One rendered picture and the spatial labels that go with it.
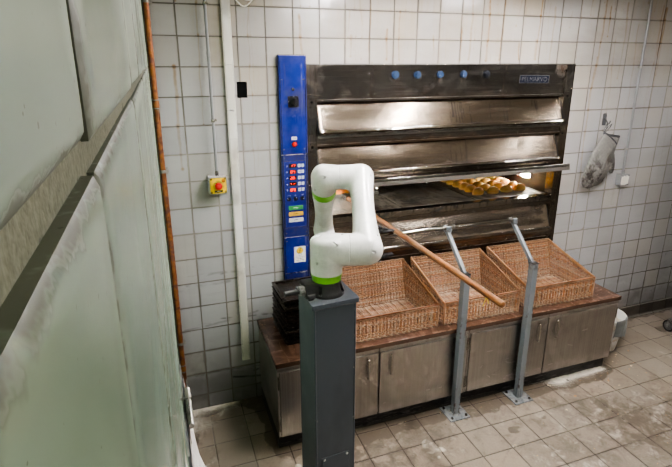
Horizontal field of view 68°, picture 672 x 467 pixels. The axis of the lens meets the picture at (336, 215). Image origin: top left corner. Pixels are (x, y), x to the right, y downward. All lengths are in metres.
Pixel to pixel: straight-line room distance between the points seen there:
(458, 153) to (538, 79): 0.76
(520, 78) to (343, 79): 1.26
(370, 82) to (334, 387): 1.77
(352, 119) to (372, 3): 0.66
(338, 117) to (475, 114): 0.95
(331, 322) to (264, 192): 1.16
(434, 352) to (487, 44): 1.95
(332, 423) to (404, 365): 0.90
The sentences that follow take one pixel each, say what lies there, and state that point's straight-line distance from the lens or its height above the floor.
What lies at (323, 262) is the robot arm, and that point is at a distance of 1.97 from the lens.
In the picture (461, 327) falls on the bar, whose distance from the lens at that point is 3.11.
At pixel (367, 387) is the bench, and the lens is 3.07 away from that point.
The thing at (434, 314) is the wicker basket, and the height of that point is 0.67.
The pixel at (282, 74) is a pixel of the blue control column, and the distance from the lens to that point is 2.88.
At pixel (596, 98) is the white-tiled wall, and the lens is 4.12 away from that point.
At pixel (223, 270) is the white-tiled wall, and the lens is 3.07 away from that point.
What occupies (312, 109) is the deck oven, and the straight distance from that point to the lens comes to 2.97.
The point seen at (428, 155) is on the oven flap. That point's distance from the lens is 3.32.
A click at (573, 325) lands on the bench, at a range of 3.78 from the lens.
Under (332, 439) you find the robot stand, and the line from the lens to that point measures 2.39.
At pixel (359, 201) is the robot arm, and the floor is 1.54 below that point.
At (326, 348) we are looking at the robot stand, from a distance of 2.11.
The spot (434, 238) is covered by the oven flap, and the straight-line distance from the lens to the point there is 3.48.
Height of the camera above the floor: 2.10
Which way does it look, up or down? 17 degrees down
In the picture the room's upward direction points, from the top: straight up
